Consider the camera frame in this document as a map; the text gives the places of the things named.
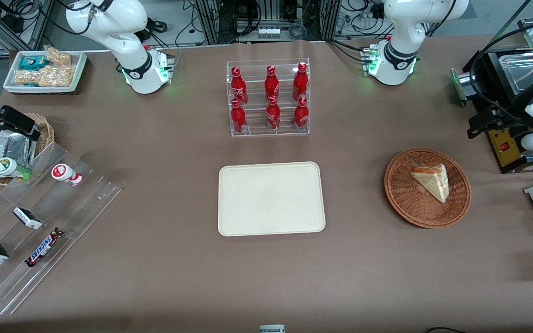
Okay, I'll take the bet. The triangular sandwich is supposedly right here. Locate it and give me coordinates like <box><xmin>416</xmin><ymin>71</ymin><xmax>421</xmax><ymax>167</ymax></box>
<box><xmin>410</xmin><ymin>164</ymin><xmax>449</xmax><ymax>204</ymax></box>

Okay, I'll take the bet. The small wicker basket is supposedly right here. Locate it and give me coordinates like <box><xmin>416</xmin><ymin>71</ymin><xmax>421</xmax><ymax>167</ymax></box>
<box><xmin>0</xmin><ymin>112</ymin><xmax>55</xmax><ymax>186</ymax></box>

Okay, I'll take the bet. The large round wicker basket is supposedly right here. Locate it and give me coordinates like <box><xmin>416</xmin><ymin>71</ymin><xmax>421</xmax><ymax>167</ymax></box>
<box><xmin>384</xmin><ymin>148</ymin><xmax>472</xmax><ymax>229</ymax></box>

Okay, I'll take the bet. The beige rectangular tray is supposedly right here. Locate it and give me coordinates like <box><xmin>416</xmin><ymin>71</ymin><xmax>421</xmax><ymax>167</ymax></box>
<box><xmin>218</xmin><ymin>161</ymin><xmax>326</xmax><ymax>237</ymax></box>

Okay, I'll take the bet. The silver foil pack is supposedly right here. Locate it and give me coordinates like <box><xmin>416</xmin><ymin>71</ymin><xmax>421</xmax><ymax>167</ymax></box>
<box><xmin>0</xmin><ymin>129</ymin><xmax>33</xmax><ymax>179</ymax></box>

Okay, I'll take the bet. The steel warmer pan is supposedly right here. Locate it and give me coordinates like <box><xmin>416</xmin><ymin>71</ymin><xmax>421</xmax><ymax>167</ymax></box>
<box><xmin>498</xmin><ymin>52</ymin><xmax>533</xmax><ymax>95</ymax></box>

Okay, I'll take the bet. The golden rice cracker pack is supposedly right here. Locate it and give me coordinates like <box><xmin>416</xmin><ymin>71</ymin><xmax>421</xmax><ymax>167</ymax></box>
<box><xmin>37</xmin><ymin>65</ymin><xmax>76</xmax><ymax>87</ymax></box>
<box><xmin>13</xmin><ymin>68</ymin><xmax>40</xmax><ymax>86</ymax></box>
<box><xmin>44</xmin><ymin>46</ymin><xmax>72</xmax><ymax>66</ymax></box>

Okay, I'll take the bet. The green yogurt drink bottle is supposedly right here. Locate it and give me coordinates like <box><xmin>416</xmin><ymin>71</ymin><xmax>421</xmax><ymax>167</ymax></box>
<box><xmin>0</xmin><ymin>157</ymin><xmax>32</xmax><ymax>182</ymax></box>

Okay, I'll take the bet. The black food warmer machine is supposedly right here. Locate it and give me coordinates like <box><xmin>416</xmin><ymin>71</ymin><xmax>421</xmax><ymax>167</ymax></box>
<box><xmin>451</xmin><ymin>16</ymin><xmax>533</xmax><ymax>174</ymax></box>

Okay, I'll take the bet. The teal snack pack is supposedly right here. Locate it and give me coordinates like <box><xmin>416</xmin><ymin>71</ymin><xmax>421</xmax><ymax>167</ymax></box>
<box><xmin>19</xmin><ymin>55</ymin><xmax>47</xmax><ymax>71</ymax></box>

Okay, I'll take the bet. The red yogurt drink bottle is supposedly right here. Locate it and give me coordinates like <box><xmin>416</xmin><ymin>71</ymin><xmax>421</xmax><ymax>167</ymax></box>
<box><xmin>51</xmin><ymin>163</ymin><xmax>83</xmax><ymax>187</ymax></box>

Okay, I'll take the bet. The white rectangular snack dish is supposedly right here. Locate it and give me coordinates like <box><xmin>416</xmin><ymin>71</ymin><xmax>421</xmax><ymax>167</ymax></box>
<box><xmin>3</xmin><ymin>50</ymin><xmax>87</xmax><ymax>95</ymax></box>

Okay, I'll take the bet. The clear acrylic stepped display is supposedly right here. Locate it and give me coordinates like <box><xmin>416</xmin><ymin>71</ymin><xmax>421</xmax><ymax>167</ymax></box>
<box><xmin>0</xmin><ymin>141</ymin><xmax>123</xmax><ymax>316</ymax></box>

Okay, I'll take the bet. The snickers chocolate bar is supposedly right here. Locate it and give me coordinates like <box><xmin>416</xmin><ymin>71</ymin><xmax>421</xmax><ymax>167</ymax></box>
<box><xmin>25</xmin><ymin>228</ymin><xmax>65</xmax><ymax>268</ymax></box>

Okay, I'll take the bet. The red cola bottle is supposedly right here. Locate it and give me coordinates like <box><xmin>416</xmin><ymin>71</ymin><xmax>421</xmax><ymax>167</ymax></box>
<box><xmin>230</xmin><ymin>67</ymin><xmax>248</xmax><ymax>106</ymax></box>
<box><xmin>266</xmin><ymin>96</ymin><xmax>281</xmax><ymax>130</ymax></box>
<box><xmin>294</xmin><ymin>97</ymin><xmax>309</xmax><ymax>129</ymax></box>
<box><xmin>265</xmin><ymin>65</ymin><xmax>280</xmax><ymax>103</ymax></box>
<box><xmin>292</xmin><ymin>62</ymin><xmax>309</xmax><ymax>101</ymax></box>
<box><xmin>230</xmin><ymin>99</ymin><xmax>248</xmax><ymax>134</ymax></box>

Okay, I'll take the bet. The brown table cover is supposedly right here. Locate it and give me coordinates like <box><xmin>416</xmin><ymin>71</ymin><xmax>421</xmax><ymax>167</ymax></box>
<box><xmin>0</xmin><ymin>39</ymin><xmax>533</xmax><ymax>333</ymax></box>

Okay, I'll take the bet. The clear acrylic bottle rack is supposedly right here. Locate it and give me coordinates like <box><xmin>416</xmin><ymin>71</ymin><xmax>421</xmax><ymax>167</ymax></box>
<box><xmin>226</xmin><ymin>58</ymin><xmax>310</xmax><ymax>137</ymax></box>

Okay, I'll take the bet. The aluminium equipment rack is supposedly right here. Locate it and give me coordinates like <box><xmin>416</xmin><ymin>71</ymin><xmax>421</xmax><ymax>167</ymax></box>
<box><xmin>195</xmin><ymin>0</ymin><xmax>341</xmax><ymax>44</ymax></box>

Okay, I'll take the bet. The black base cable bundle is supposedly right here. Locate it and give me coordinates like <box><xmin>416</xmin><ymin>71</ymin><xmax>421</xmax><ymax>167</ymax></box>
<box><xmin>327</xmin><ymin>39</ymin><xmax>370</xmax><ymax>63</ymax></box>

